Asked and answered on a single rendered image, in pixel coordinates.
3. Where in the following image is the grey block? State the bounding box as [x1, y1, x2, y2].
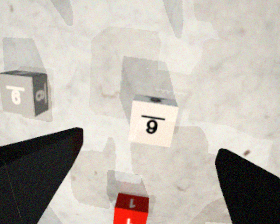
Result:
[0, 69, 48, 117]

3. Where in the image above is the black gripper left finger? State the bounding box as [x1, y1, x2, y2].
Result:
[0, 128, 84, 224]

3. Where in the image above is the red block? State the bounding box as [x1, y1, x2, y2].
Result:
[113, 193, 149, 224]

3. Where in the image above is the cream digit block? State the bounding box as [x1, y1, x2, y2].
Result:
[128, 93, 179, 148]

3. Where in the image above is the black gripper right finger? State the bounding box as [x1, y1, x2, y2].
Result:
[214, 148, 280, 224]

